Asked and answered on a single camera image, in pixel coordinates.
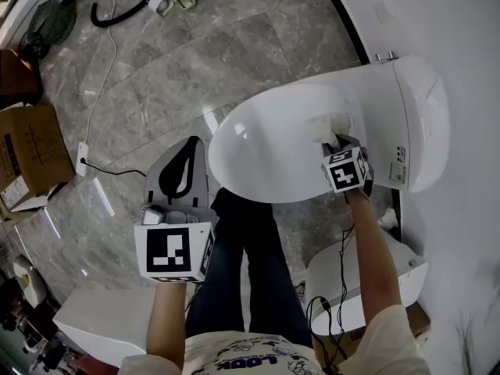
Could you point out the white plastic strip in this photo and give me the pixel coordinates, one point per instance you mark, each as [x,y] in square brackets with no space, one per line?
[104,197]

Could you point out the white toilet lid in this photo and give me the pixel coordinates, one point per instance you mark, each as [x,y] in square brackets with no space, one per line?
[273,143]

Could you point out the white cloth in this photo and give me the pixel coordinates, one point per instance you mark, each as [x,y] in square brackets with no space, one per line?
[326,128]

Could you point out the crumpled white tissue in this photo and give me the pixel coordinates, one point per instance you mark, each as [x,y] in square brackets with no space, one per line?
[387,217]

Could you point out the dark green fan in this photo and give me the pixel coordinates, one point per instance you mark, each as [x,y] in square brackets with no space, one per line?
[52,23]

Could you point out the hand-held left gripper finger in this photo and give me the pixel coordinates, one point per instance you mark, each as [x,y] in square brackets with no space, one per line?
[189,170]
[167,174]

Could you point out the person's legs in blue jeans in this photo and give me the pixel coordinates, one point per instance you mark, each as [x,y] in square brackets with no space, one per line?
[254,272]

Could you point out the person's right forearm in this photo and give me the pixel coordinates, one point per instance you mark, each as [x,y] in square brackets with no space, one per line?
[373,256]

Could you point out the person's right hand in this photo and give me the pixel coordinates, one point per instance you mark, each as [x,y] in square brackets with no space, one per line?
[365,155]

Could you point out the dark brown wooden cabinet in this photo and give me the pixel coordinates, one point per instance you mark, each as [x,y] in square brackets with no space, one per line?
[17,78]

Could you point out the white power strip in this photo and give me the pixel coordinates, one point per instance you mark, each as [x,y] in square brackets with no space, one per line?
[82,158]

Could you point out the chrome water valve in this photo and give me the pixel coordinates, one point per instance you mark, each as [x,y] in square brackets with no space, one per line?
[386,56]

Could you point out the white toilet body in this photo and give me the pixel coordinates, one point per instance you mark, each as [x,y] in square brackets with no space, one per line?
[418,119]

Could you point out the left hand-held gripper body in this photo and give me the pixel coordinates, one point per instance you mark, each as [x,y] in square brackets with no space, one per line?
[168,250]

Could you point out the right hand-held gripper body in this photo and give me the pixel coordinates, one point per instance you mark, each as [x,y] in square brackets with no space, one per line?
[345,172]

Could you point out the person's cream printed shirt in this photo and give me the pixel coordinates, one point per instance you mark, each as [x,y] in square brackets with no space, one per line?
[281,356]

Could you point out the white rounded appliance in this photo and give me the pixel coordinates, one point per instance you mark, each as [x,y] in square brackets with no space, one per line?
[30,279]

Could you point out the person's left forearm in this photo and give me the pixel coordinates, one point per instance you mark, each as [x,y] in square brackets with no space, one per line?
[166,318]

